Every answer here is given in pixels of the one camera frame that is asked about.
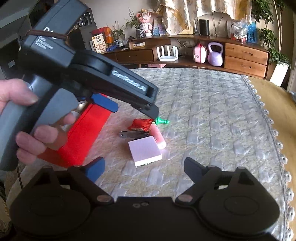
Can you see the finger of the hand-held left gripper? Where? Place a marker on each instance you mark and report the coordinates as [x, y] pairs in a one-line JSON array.
[[149, 111], [106, 103]]

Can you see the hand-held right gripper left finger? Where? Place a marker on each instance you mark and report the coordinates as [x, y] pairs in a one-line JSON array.
[[94, 170]]

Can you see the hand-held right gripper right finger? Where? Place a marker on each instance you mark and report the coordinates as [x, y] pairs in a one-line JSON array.
[[196, 171]]

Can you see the red snack packet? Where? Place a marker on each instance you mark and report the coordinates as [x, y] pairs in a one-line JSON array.
[[141, 124]]

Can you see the green plastic piece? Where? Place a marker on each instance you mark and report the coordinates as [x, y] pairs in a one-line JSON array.
[[161, 121]]

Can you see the pink tube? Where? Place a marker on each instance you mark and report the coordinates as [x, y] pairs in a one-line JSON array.
[[158, 136]]

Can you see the metal nail clipper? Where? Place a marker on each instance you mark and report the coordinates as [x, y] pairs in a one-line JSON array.
[[134, 134]]

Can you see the red tin box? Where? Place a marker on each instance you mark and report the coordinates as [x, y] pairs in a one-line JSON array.
[[81, 139]]

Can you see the white square box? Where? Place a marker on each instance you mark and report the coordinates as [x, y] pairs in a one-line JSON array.
[[145, 150]]

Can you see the person's left hand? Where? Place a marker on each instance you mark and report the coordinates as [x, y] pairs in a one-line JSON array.
[[13, 90]]

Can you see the black low cabinet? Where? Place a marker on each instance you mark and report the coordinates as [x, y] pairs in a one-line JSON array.
[[85, 37]]

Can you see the printed snack box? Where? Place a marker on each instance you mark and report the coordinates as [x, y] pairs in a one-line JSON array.
[[99, 44]]

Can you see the small blue toy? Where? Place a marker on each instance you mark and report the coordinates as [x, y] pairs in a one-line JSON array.
[[111, 48]]

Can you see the orange red box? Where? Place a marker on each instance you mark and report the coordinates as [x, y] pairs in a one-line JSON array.
[[105, 34]]

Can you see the pink flat box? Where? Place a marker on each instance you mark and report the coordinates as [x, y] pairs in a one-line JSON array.
[[156, 65]]

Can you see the black coffee machine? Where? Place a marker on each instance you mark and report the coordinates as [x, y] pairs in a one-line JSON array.
[[85, 18]]

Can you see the dark wooden drawer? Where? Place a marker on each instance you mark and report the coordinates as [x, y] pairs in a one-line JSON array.
[[134, 55]]

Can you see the white router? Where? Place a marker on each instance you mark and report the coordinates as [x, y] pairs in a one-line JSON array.
[[167, 54]]

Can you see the small white box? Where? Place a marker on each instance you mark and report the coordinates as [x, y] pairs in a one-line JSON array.
[[136, 45]]

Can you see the pink toy case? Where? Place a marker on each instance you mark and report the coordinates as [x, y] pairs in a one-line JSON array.
[[199, 53]]

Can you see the potted flower plant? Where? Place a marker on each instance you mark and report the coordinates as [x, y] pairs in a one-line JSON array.
[[138, 30]]

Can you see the wooden television cabinet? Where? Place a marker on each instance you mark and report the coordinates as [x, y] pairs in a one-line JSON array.
[[185, 39]]

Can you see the pink doll bouquet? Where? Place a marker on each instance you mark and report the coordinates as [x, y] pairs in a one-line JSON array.
[[145, 22]]

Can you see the purple kettlebell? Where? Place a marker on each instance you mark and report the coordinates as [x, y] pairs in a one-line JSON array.
[[215, 55]]

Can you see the black cylinder speaker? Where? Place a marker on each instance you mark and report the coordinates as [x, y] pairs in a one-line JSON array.
[[204, 27]]

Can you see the yellow bamboo mat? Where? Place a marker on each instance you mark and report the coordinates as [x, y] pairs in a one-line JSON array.
[[277, 104]]

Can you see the light wooden drawer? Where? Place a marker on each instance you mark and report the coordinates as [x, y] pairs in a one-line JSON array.
[[246, 52], [245, 67]]

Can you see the patterned cream cloth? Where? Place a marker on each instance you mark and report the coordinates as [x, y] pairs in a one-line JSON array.
[[196, 14]]

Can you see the beige scalloped board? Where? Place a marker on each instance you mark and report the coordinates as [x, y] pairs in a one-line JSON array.
[[218, 23]]

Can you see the clear plastic bag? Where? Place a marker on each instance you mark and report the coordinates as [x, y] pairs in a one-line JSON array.
[[239, 27]]

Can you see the white planter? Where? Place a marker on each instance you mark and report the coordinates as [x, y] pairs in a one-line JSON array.
[[278, 74]]

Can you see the blue plastic pack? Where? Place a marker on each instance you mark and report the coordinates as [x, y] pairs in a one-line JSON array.
[[251, 32]]

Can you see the tall green houseplant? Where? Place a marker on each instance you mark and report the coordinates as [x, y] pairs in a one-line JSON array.
[[268, 34]]

